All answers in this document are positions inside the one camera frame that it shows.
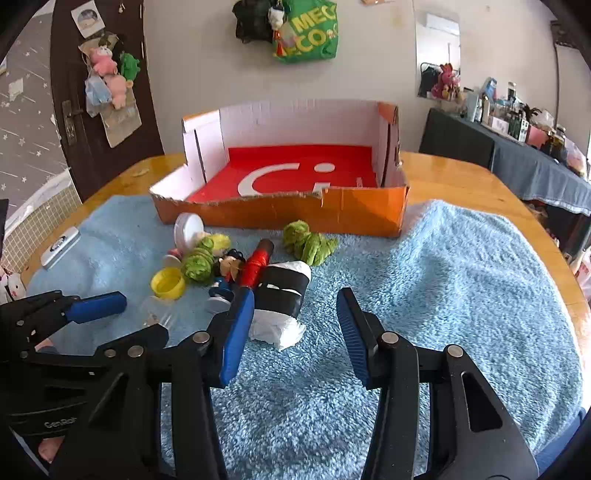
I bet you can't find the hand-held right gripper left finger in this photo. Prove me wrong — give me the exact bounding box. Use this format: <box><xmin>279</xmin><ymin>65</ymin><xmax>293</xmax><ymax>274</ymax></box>
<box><xmin>48</xmin><ymin>289</ymin><xmax>257</xmax><ymax>480</ymax></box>

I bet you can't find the pink rabbit plush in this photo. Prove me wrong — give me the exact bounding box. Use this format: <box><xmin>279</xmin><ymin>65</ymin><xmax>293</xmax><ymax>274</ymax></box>
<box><xmin>434</xmin><ymin>63</ymin><xmax>461</xmax><ymax>100</ymax></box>

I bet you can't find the black hanging bag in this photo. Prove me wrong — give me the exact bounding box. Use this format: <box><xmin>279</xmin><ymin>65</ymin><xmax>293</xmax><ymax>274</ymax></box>
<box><xmin>232</xmin><ymin>0</ymin><xmax>275</xmax><ymax>44</ymax></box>

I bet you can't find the white flat device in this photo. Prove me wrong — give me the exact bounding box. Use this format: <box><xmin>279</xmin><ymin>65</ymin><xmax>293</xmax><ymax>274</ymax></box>
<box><xmin>41</xmin><ymin>227</ymin><xmax>81</xmax><ymax>269</ymax></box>

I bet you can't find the white doll charm red tassel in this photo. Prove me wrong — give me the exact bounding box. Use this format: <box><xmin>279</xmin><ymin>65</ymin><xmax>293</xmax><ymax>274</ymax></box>
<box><xmin>268</xmin><ymin>0</ymin><xmax>290</xmax><ymax>58</ymax></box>

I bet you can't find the blue plush toy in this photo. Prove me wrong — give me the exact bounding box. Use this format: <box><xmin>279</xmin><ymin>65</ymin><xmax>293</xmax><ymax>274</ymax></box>
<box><xmin>84</xmin><ymin>76</ymin><xmax>113</xmax><ymax>116</ymax></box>

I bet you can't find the wall mirror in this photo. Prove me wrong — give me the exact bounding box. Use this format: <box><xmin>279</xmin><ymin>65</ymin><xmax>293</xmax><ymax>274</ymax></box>
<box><xmin>414</xmin><ymin>9</ymin><xmax>462</xmax><ymax>100</ymax></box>

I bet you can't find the orange cardboard box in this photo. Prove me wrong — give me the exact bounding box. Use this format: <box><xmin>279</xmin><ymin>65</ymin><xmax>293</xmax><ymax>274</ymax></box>
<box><xmin>148</xmin><ymin>99</ymin><xmax>411</xmax><ymax>238</ymax></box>

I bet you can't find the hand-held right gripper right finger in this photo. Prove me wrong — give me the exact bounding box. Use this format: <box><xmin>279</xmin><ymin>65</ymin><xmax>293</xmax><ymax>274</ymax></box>
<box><xmin>336</xmin><ymin>287</ymin><xmax>539</xmax><ymax>480</ymax></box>

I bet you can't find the green plush toy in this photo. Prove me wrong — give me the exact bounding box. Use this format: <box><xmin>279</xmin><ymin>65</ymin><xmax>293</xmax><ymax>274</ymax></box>
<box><xmin>283</xmin><ymin>222</ymin><xmax>339</xmax><ymax>267</ymax></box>

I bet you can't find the clear plastic pouch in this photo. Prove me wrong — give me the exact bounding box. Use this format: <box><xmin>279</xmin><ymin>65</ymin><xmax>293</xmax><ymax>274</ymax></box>
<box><xmin>100</xmin><ymin>92</ymin><xmax>142</xmax><ymax>148</ymax></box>

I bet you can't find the green shopping bag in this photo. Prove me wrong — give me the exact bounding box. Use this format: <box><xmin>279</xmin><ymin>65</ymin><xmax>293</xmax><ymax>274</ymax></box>
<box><xmin>272</xmin><ymin>0</ymin><xmax>339</xmax><ymax>64</ymax></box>

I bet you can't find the black and white tissue pack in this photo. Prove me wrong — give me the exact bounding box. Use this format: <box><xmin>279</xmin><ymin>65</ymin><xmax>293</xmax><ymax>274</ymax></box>
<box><xmin>248</xmin><ymin>261</ymin><xmax>312</xmax><ymax>352</ymax></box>

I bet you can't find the red thread-wrapped stick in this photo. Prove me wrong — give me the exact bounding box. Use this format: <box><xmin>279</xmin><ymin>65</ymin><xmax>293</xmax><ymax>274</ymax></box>
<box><xmin>238</xmin><ymin>239</ymin><xmax>276</xmax><ymax>290</ymax></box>

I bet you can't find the round photo sticker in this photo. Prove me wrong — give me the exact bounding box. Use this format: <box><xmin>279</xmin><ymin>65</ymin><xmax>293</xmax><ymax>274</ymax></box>
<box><xmin>71</xmin><ymin>0</ymin><xmax>100</xmax><ymax>40</ymax></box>

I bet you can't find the clear plastic cup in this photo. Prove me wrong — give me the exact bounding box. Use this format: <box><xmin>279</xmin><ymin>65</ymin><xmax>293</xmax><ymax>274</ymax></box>
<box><xmin>139</xmin><ymin>295</ymin><xmax>178</xmax><ymax>330</ymax></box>

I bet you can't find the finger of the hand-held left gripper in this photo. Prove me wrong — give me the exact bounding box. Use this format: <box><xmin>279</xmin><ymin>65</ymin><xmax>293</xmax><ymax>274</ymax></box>
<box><xmin>23</xmin><ymin>324</ymin><xmax>170</xmax><ymax>371</ymax></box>
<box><xmin>18</xmin><ymin>290</ymin><xmax>128</xmax><ymax>343</ymax></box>

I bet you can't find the metal door handle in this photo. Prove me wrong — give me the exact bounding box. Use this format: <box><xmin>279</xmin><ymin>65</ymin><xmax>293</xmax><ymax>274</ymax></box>
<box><xmin>62</xmin><ymin>100</ymin><xmax>84</xmax><ymax>145</ymax></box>

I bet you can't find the pink pig plush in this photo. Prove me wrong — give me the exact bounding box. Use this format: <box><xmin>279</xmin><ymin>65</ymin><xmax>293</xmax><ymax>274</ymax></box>
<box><xmin>90</xmin><ymin>45</ymin><xmax>116</xmax><ymax>75</ymax></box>

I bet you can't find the side table with dark cloth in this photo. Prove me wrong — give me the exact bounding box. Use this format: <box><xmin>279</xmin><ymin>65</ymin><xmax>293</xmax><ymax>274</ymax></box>
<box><xmin>419</xmin><ymin>107</ymin><xmax>591</xmax><ymax>215</ymax></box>

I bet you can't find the dark-haired doll figurine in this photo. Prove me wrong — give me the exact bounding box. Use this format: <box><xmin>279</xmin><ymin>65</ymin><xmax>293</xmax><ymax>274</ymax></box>
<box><xmin>208</xmin><ymin>249</ymin><xmax>245</xmax><ymax>315</ymax></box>

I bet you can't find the white plush toy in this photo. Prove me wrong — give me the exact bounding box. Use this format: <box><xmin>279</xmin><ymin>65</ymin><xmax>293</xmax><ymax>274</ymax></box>
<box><xmin>0</xmin><ymin>268</ymin><xmax>24</xmax><ymax>305</ymax></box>

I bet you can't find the yellow-green fuzzy toy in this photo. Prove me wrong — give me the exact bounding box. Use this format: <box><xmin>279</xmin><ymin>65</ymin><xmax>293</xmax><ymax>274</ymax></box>
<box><xmin>196</xmin><ymin>233</ymin><xmax>232</xmax><ymax>254</ymax></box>

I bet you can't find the green fuzzy toy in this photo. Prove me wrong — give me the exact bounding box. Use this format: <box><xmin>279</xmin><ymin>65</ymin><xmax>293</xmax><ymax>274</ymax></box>
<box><xmin>181</xmin><ymin>249</ymin><xmax>215</xmax><ymax>283</ymax></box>

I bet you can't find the blue fluffy towel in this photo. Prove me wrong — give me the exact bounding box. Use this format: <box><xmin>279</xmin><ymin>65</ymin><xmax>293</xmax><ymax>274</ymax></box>
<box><xmin>25</xmin><ymin>196</ymin><xmax>585</xmax><ymax>480</ymax></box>

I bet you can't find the person's left hand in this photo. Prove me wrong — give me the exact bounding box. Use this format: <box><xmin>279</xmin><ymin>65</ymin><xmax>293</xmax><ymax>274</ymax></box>
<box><xmin>36</xmin><ymin>434</ymin><xmax>68</xmax><ymax>465</ymax></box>

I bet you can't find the small green plush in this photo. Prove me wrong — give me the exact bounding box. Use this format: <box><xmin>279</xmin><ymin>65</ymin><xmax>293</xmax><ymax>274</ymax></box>
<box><xmin>119</xmin><ymin>52</ymin><xmax>140</xmax><ymax>81</ymax></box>

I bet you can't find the clear plastic jar lid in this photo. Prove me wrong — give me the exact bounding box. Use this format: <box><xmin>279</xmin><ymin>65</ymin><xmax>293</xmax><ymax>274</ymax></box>
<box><xmin>174</xmin><ymin>212</ymin><xmax>205</xmax><ymax>252</ymax></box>

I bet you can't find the pink plush toy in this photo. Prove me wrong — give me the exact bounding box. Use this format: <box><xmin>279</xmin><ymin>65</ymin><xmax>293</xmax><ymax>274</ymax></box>
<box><xmin>104</xmin><ymin>74</ymin><xmax>134</xmax><ymax>110</ymax></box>

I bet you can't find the cluster of bottles and cosmetics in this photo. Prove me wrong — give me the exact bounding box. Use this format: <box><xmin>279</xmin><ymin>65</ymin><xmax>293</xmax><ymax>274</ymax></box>
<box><xmin>462</xmin><ymin>78</ymin><xmax>589</xmax><ymax>178</ymax></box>

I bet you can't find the yellow bottle cap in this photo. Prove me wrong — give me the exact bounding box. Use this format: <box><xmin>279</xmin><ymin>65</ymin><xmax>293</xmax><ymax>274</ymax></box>
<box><xmin>152</xmin><ymin>268</ymin><xmax>186</xmax><ymax>301</ymax></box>

